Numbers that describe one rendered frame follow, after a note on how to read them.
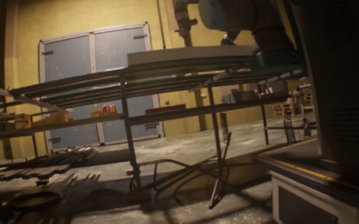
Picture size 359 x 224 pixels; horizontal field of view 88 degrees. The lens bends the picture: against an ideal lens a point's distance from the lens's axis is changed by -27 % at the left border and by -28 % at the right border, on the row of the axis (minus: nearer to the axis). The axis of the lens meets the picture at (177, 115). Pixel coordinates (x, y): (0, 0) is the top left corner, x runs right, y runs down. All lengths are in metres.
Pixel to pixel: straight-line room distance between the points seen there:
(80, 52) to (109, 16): 1.68
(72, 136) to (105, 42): 3.35
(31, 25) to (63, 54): 2.00
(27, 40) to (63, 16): 1.64
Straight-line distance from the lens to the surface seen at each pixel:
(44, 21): 9.33
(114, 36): 8.38
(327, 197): 0.62
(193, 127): 7.78
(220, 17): 0.85
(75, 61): 8.28
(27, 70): 8.92
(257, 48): 0.91
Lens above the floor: 0.53
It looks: 1 degrees up
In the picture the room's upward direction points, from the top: 9 degrees counter-clockwise
